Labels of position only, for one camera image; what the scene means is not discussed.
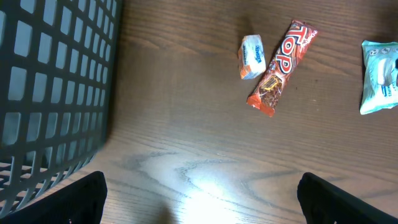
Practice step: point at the grey plastic mesh basket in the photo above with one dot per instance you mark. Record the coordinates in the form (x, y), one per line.
(57, 60)

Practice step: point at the small orange white candy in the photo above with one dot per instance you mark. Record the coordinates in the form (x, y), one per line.
(251, 57)

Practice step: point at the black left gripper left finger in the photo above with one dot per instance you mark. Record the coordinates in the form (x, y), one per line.
(80, 202)

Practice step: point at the orange Top chocolate bar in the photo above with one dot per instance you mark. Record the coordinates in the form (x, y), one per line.
(290, 52)

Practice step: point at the mint green snack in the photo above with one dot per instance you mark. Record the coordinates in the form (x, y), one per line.
(380, 79)

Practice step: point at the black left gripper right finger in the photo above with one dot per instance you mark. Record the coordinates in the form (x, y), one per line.
(323, 202)

